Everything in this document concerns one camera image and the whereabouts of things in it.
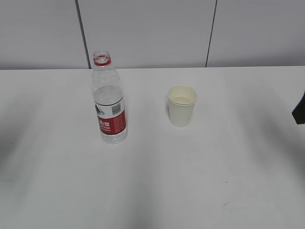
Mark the white paper cup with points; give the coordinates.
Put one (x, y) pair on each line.
(181, 102)

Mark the clear plastic water bottle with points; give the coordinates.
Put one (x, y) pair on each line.
(108, 99)

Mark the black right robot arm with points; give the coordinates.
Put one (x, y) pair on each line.
(299, 112)

